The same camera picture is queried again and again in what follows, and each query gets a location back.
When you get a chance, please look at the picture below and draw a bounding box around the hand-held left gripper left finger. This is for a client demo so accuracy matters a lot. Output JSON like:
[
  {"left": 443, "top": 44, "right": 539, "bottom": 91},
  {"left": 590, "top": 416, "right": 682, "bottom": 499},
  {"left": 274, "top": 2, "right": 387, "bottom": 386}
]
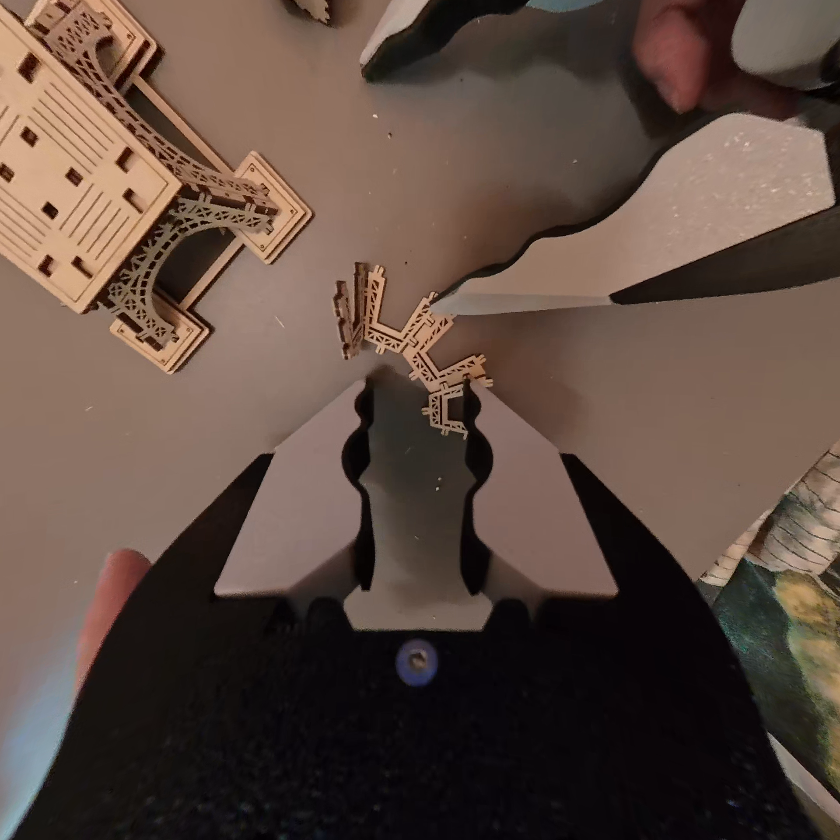
[{"left": 212, "top": 376, "right": 376, "bottom": 609}]

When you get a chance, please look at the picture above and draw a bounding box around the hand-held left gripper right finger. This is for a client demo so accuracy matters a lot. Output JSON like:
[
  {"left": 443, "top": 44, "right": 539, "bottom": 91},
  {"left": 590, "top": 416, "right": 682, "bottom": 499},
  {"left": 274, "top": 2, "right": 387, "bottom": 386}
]
[{"left": 461, "top": 379, "right": 619, "bottom": 613}]

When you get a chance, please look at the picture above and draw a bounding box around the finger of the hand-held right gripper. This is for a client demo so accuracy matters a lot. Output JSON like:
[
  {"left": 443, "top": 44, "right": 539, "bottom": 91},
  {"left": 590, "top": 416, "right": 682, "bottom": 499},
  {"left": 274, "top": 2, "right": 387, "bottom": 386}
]
[
  {"left": 432, "top": 112, "right": 836, "bottom": 317},
  {"left": 360, "top": 0, "right": 527, "bottom": 84}
]

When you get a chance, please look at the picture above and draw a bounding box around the wooden lattice arch piece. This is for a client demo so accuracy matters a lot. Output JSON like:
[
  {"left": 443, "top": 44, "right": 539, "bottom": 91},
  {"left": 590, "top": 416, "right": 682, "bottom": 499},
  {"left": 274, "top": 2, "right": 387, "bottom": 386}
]
[{"left": 409, "top": 351, "right": 494, "bottom": 438}]

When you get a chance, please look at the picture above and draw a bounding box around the chain of wooden lattice arches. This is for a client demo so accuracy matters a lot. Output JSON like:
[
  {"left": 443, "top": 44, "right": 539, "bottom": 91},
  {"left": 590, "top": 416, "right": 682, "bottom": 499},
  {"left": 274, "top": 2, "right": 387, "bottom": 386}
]
[{"left": 333, "top": 261, "right": 458, "bottom": 363}]

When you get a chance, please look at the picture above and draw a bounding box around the person's right hand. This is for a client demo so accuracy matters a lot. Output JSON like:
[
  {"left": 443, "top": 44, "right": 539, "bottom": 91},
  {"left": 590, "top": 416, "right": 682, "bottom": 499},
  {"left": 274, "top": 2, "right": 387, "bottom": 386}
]
[{"left": 632, "top": 0, "right": 812, "bottom": 120}]

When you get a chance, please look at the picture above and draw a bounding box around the person's left hand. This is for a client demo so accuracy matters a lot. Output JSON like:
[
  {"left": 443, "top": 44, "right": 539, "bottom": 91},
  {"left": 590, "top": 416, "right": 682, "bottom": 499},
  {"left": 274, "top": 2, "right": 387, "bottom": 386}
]
[{"left": 74, "top": 550, "right": 153, "bottom": 697}]

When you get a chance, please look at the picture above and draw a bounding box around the printed green cloth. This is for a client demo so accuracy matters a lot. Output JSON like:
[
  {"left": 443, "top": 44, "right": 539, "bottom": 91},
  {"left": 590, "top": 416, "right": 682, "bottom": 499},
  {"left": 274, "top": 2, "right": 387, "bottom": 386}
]
[{"left": 696, "top": 443, "right": 840, "bottom": 795}]

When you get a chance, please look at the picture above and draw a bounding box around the wooden tower base model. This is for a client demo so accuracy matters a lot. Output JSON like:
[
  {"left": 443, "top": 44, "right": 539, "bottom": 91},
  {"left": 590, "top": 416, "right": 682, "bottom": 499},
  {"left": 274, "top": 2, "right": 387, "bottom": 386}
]
[{"left": 0, "top": 0, "right": 314, "bottom": 377}]

